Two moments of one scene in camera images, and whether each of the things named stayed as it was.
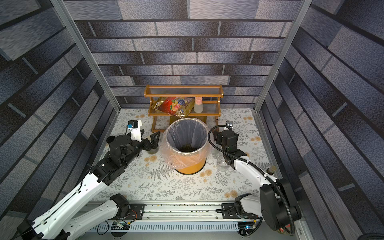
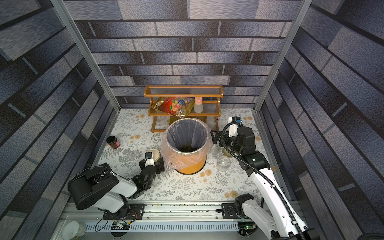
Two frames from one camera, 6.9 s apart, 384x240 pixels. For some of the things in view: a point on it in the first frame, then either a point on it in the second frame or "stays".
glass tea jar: (222, 165) stays
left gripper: (148, 146) to (158, 167)
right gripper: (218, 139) stays
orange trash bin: (187, 140) stays
